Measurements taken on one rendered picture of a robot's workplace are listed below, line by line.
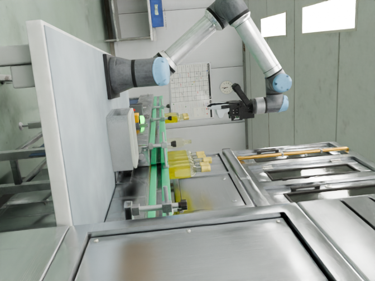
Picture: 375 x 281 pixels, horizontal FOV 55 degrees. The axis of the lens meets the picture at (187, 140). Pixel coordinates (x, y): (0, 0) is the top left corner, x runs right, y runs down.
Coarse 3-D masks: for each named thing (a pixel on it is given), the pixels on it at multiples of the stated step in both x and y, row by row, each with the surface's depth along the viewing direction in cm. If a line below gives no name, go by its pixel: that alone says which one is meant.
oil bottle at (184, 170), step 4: (172, 164) 170; (176, 164) 170; (180, 164) 169; (184, 164) 169; (188, 164) 168; (192, 164) 168; (172, 168) 166; (176, 168) 166; (180, 168) 166; (184, 168) 166; (188, 168) 166; (192, 168) 166; (172, 172) 166; (176, 172) 166; (180, 172) 166; (184, 172) 167; (188, 172) 167; (192, 172) 167; (172, 176) 167; (176, 176) 167; (180, 176) 167; (184, 176) 167; (188, 176) 167; (192, 176) 168
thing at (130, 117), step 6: (132, 108) 148; (132, 114) 151; (132, 120) 152; (132, 126) 152; (132, 132) 153; (132, 138) 137; (132, 144) 138; (132, 150) 138; (132, 156) 140; (138, 156) 155
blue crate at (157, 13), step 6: (150, 0) 642; (156, 0) 643; (150, 6) 646; (156, 6) 646; (156, 12) 649; (162, 12) 650; (156, 18) 652; (162, 18) 653; (156, 24) 655; (162, 24) 655
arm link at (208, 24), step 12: (216, 12) 152; (204, 24) 156; (216, 24) 155; (228, 24) 159; (192, 36) 156; (204, 36) 157; (168, 48) 160; (180, 48) 157; (192, 48) 159; (168, 60) 157; (180, 60) 160
